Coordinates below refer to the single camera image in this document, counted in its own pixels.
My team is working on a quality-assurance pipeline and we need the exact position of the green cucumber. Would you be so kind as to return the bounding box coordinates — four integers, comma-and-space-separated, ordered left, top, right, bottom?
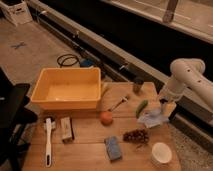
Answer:
135, 100, 148, 118

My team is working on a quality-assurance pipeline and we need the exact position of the orange fruit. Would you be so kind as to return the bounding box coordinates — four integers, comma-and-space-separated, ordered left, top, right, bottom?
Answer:
100, 111, 113, 126

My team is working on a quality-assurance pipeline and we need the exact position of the metal cup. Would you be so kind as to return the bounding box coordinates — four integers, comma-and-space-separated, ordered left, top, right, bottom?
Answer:
133, 77, 144, 94

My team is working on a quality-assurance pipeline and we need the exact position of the light blue cloth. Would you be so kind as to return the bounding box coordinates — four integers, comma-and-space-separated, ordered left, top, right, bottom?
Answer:
137, 108, 169, 128

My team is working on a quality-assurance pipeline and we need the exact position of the white cardboard box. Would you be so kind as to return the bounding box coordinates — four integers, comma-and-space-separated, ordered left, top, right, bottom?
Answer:
0, 0, 32, 26

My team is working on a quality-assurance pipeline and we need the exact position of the blue sponge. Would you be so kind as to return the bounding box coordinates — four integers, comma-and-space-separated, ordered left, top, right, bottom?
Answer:
104, 136, 122, 161

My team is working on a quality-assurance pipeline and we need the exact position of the black coiled cable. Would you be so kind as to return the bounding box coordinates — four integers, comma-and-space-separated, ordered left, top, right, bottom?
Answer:
56, 53, 81, 68

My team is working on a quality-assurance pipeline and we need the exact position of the yellow plastic bin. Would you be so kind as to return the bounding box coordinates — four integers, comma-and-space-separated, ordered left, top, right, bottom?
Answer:
31, 67, 101, 110

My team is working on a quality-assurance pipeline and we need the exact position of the bunch of dark grapes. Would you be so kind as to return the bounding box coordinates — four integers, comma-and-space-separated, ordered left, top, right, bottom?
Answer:
123, 129, 149, 144

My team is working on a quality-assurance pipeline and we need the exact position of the small cardboard box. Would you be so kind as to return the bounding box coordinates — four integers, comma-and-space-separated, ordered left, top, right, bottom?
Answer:
60, 117, 74, 143

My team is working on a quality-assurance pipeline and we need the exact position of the black chair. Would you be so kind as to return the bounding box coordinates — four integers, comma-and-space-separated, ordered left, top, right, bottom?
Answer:
0, 67, 38, 171

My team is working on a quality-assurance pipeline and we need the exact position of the white bowl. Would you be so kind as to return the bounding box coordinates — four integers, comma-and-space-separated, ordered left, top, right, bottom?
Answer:
151, 142, 172, 166

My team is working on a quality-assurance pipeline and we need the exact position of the blue object on floor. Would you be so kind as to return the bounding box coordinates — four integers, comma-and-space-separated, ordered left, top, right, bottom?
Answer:
80, 59, 94, 67

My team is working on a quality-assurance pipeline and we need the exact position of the white dish brush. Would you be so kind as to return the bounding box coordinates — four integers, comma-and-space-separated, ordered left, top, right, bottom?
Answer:
45, 117, 55, 167

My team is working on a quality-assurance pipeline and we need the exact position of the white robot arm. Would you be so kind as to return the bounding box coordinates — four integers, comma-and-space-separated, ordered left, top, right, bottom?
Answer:
158, 58, 213, 110

